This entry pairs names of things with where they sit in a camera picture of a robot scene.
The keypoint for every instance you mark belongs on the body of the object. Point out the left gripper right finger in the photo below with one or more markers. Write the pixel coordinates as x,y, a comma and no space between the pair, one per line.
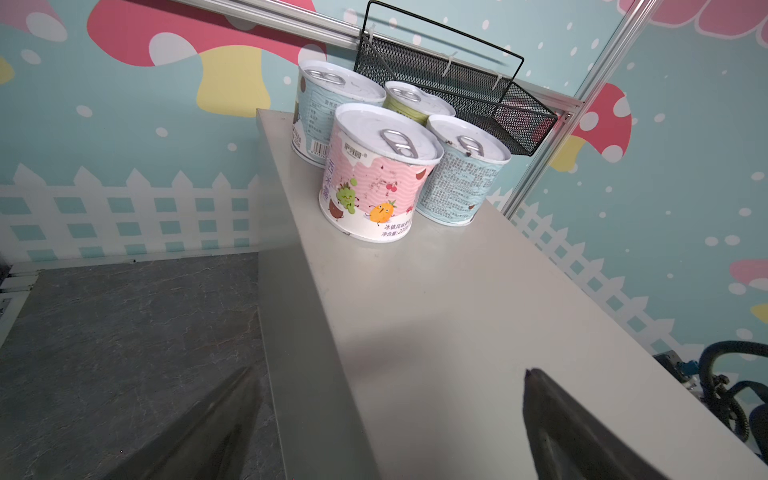
568,442

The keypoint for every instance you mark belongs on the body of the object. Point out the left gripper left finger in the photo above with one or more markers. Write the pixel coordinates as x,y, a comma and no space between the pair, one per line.
209,441

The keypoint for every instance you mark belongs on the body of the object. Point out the pink label can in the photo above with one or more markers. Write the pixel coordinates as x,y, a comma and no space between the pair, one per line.
378,163

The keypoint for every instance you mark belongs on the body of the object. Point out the teal label can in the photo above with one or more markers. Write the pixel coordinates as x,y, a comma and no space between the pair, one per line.
322,87

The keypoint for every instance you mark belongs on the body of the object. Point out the green label can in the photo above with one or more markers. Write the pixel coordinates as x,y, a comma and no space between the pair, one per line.
414,103

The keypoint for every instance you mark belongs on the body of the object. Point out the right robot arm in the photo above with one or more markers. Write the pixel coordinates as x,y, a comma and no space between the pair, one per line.
716,393

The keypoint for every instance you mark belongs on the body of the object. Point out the grey metal cabinet counter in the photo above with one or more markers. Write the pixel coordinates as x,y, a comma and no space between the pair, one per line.
407,360

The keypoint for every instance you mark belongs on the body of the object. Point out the black mesh wall basket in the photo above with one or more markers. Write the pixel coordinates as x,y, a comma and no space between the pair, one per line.
479,95

